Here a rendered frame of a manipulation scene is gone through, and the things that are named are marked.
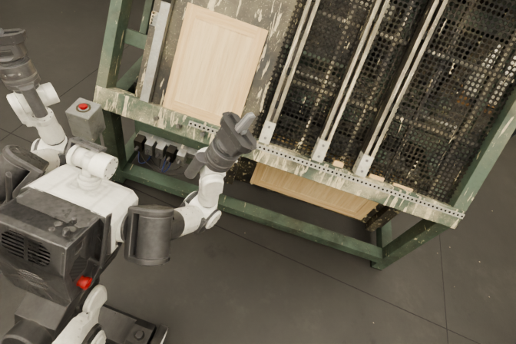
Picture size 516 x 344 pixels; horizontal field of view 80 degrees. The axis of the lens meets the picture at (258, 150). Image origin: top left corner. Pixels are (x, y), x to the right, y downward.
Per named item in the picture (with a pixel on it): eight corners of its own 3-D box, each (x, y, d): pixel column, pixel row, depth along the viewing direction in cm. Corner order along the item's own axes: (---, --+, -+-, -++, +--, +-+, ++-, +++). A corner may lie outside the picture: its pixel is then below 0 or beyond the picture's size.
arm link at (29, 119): (36, 81, 94) (51, 108, 105) (2, 90, 89) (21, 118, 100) (45, 95, 92) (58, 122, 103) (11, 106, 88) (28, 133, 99)
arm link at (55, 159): (77, 171, 119) (50, 182, 97) (39, 168, 116) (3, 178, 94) (79, 141, 118) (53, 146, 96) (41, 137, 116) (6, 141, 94)
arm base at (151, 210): (178, 257, 91) (160, 269, 80) (137, 253, 93) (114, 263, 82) (182, 206, 92) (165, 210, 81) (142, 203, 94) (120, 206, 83)
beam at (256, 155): (102, 103, 183) (90, 105, 173) (105, 83, 180) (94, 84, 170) (445, 220, 189) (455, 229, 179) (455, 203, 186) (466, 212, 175)
